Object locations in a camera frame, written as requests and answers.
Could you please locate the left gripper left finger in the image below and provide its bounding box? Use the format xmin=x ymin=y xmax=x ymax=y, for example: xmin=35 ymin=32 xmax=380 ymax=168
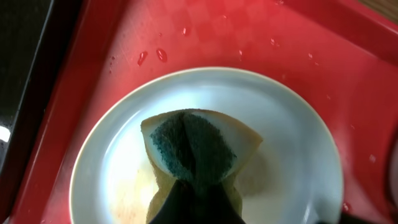
xmin=149 ymin=180 xmax=244 ymax=224

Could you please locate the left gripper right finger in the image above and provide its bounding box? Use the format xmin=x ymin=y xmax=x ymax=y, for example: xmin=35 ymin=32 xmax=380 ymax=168
xmin=315 ymin=212 xmax=375 ymax=224

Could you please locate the green yellow sponge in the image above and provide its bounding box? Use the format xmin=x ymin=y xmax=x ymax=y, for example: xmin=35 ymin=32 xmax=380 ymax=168
xmin=141 ymin=109 xmax=263 ymax=223

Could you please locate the light blue plate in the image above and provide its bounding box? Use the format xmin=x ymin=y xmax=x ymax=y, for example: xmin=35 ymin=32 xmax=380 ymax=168
xmin=69 ymin=67 xmax=343 ymax=223

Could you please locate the red plastic tray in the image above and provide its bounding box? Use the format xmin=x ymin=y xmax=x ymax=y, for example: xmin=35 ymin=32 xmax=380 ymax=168
xmin=9 ymin=0 xmax=397 ymax=223

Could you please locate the black rectangular basin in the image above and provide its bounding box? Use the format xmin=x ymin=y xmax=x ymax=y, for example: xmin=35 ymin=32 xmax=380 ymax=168
xmin=1 ymin=0 xmax=83 ymax=220

